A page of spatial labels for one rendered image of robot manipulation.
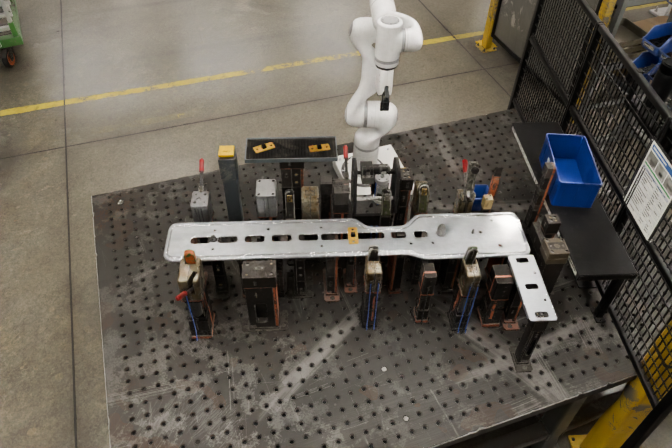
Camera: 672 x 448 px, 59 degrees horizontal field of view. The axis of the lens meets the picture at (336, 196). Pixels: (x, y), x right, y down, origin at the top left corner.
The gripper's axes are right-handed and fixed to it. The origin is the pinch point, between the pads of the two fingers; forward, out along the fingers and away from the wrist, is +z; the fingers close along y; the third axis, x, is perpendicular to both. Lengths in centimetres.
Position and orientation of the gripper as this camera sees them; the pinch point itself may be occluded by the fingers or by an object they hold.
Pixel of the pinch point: (382, 100)
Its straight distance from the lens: 216.9
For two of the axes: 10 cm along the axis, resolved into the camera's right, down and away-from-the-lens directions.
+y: 0.6, 7.0, -7.1
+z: -0.2, 7.1, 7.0
